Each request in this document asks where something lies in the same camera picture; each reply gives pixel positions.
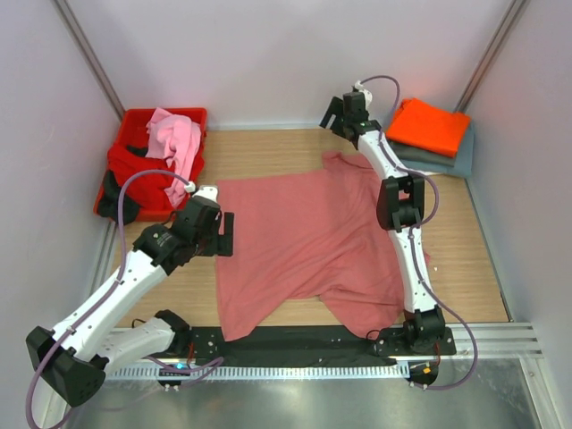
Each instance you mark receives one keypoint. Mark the black t-shirt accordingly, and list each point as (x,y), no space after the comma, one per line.
(108,204)

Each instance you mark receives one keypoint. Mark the slotted white cable duct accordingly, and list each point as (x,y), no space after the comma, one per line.
(151,372)

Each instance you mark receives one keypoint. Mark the aluminium frame rail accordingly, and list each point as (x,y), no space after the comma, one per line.
(72,24)

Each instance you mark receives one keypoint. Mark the red t-shirt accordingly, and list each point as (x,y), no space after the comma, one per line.
(149,191)

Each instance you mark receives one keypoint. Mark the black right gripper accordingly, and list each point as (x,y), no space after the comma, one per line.
(333,108)

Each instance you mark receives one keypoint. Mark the folded blue-grey t-shirt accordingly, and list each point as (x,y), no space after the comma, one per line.
(463,161)

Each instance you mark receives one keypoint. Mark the folded grey t-shirt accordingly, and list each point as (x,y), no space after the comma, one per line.
(416,154)

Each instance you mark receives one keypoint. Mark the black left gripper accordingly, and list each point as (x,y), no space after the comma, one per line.
(221,243)

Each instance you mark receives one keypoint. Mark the red plastic bin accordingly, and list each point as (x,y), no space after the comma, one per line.
(133,135)

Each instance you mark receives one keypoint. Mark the folded orange t-shirt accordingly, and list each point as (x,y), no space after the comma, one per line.
(418,124)

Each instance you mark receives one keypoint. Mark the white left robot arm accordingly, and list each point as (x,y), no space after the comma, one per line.
(76,356)

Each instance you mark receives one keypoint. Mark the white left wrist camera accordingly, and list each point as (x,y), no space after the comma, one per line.
(209,192)

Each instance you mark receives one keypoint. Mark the dusty rose t-shirt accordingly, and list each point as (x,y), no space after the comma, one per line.
(308,235)

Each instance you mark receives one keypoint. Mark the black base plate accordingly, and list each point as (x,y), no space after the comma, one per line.
(304,346)

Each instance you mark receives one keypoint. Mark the light pink t-shirt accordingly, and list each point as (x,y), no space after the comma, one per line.
(175,139)

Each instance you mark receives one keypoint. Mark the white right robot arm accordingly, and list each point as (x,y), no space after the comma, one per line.
(400,211)

